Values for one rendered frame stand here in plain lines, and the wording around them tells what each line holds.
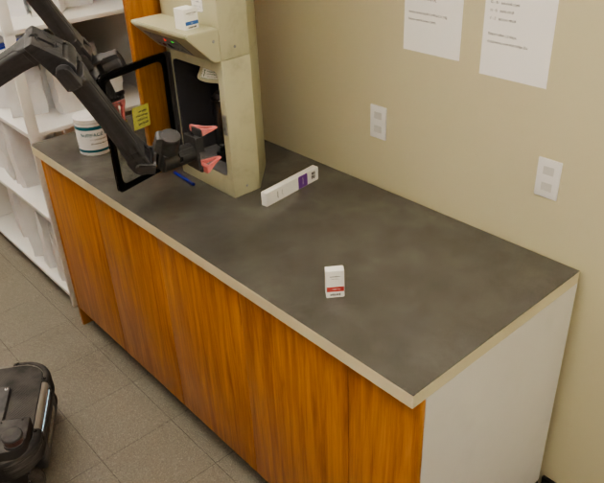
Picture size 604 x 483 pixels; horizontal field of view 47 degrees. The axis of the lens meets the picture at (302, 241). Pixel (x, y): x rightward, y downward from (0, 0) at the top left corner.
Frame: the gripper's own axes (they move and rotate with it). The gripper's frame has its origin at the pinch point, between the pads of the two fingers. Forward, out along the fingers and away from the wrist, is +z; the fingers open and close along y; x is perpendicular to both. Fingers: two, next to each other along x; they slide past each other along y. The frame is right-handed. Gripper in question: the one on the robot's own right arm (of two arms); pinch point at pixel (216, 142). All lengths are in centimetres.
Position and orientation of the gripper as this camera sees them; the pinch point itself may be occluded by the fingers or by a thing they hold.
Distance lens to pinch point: 212.2
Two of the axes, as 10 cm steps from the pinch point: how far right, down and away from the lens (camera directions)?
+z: 7.5, -3.8, 5.4
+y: -0.6, -8.6, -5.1
